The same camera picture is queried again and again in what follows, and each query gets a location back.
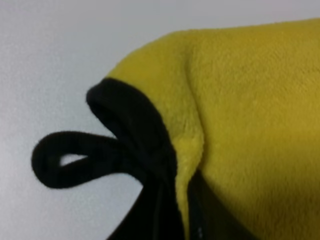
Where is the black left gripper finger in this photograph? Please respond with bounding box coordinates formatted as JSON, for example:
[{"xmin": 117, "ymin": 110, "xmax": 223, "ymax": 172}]
[{"xmin": 108, "ymin": 183, "xmax": 180, "ymax": 240}]

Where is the yellow towel with black trim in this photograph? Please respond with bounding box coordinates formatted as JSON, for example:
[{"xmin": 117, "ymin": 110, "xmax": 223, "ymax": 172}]
[{"xmin": 31, "ymin": 18, "xmax": 320, "ymax": 240}]

